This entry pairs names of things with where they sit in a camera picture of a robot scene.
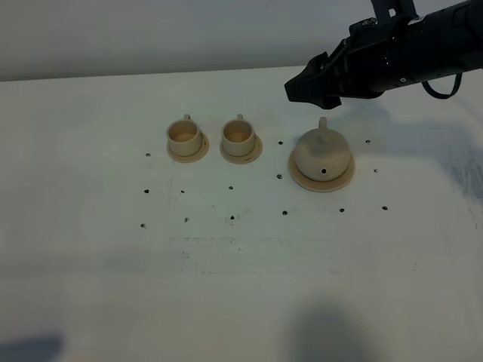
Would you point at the beige teapot saucer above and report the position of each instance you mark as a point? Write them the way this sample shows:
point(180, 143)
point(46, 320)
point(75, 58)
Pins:
point(320, 186)

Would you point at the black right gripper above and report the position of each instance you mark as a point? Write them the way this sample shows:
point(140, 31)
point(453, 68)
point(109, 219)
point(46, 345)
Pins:
point(374, 58)

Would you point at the beige cup saucer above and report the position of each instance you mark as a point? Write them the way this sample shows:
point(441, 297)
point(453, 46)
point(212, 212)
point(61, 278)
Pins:
point(253, 155)
point(199, 154)

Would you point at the beige teacup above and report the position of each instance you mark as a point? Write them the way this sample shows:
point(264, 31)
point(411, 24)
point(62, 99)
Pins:
point(238, 137)
point(184, 136)

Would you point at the beige right cup saucer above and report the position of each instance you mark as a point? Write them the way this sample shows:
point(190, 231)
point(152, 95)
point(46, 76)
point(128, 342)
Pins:
point(253, 155)

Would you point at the beige right teacup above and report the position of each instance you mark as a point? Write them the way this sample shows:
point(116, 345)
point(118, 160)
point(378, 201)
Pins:
point(238, 137)

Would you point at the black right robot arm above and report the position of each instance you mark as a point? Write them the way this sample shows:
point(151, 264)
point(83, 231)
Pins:
point(449, 42)

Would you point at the beige left teacup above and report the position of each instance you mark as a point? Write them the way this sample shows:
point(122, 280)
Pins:
point(184, 136)

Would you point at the beige teapot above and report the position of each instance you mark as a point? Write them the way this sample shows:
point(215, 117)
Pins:
point(322, 153)

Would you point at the beige left cup saucer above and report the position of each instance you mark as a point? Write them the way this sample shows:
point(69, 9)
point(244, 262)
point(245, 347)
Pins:
point(199, 154)

